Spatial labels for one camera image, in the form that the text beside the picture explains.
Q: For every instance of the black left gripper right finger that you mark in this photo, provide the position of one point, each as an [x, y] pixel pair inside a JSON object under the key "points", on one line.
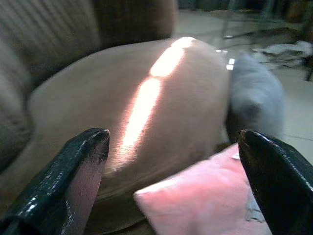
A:
{"points": [[276, 181]]}

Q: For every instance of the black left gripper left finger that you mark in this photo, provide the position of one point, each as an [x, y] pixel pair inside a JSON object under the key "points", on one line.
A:
{"points": [[51, 186]]}

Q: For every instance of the pink square pillow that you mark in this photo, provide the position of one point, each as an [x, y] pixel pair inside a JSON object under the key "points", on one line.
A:
{"points": [[203, 195]]}

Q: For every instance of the beige fabric sofa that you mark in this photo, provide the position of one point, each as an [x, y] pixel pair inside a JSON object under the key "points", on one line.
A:
{"points": [[102, 93]]}

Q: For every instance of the white cloth on floor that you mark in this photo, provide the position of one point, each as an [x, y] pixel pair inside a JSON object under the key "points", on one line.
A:
{"points": [[286, 49]]}

